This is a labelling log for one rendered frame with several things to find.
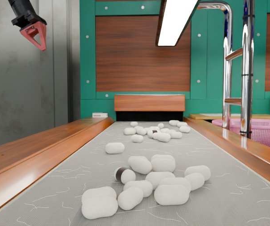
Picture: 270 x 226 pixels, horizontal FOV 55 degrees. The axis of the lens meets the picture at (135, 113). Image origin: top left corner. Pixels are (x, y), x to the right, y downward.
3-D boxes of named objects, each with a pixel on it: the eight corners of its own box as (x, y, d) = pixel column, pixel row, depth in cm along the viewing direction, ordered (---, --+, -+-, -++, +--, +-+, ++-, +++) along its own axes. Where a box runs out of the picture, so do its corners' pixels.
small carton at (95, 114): (92, 117, 110) (92, 112, 110) (93, 116, 113) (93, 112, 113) (106, 117, 110) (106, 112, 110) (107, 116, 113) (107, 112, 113)
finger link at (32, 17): (56, 46, 80) (43, 19, 80) (45, 41, 73) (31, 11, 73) (38, 57, 81) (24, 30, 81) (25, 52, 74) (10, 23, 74)
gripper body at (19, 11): (48, 25, 83) (38, 5, 83) (32, 15, 73) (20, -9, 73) (31, 35, 84) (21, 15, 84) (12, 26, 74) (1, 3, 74)
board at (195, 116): (195, 119, 100) (195, 116, 100) (189, 116, 115) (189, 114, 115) (284, 119, 98) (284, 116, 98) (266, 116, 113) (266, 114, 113)
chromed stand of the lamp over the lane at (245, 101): (170, 174, 59) (172, -29, 57) (164, 154, 79) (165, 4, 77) (255, 175, 58) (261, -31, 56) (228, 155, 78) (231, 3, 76)
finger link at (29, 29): (60, 47, 82) (46, 21, 83) (50, 42, 75) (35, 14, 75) (42, 58, 83) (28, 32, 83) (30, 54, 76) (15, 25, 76)
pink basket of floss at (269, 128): (280, 165, 67) (281, 128, 66) (195, 149, 87) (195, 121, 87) (315, 151, 84) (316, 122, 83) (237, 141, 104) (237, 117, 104)
